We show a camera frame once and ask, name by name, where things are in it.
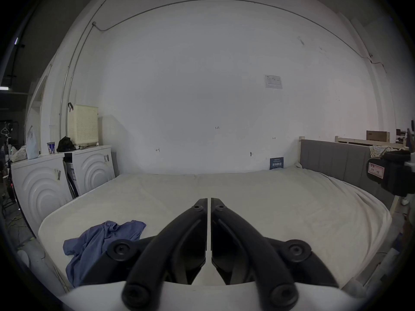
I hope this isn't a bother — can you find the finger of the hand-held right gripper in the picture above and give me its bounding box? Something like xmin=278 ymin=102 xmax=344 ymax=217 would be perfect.
xmin=367 ymin=150 xmax=415 ymax=197

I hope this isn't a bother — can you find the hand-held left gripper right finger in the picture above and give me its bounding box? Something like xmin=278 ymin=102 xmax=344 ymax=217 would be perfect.
xmin=211 ymin=198 xmax=339 ymax=311

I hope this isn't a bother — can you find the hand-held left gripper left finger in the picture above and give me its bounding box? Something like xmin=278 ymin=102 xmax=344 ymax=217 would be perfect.
xmin=78 ymin=198 xmax=208 ymax=311

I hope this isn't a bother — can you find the bed with beige sheet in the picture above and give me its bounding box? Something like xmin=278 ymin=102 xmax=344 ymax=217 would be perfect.
xmin=38 ymin=164 xmax=393 ymax=299

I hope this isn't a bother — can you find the grey padded headboard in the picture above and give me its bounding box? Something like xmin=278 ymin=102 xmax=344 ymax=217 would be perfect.
xmin=298 ymin=139 xmax=397 ymax=208

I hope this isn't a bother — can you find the blue shirt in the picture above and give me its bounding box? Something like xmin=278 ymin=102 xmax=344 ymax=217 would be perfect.
xmin=63 ymin=220 xmax=147 ymax=287

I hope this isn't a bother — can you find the white washing machine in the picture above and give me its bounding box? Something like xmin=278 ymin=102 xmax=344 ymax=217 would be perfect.
xmin=10 ymin=125 xmax=73 ymax=231
xmin=58 ymin=104 xmax=115 ymax=197

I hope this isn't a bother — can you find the white paper notice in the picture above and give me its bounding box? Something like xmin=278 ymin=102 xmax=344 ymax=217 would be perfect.
xmin=264 ymin=75 xmax=283 ymax=89

